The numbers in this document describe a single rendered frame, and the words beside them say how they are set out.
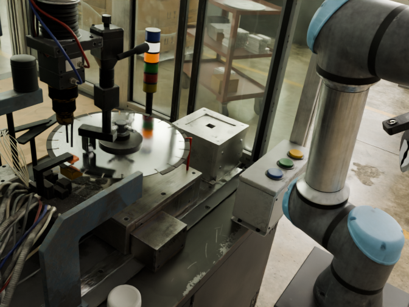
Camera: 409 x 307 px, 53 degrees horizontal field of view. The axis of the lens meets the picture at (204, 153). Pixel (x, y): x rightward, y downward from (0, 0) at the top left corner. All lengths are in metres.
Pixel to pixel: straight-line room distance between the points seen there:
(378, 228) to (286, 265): 1.30
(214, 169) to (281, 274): 1.00
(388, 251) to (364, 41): 0.41
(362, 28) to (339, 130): 0.20
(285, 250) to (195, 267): 1.28
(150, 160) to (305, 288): 0.47
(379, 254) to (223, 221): 0.44
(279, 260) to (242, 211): 1.08
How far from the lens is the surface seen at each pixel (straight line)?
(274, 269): 2.13
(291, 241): 2.31
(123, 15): 1.57
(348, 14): 0.73
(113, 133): 0.96
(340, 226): 0.91
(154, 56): 1.26
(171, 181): 1.09
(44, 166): 0.92
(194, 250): 1.05
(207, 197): 1.20
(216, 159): 1.21
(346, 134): 0.82
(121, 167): 0.96
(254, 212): 1.10
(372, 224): 0.90
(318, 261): 1.11
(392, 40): 0.68
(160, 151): 1.02
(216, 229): 1.12
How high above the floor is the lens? 1.48
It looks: 31 degrees down
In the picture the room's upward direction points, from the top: 8 degrees clockwise
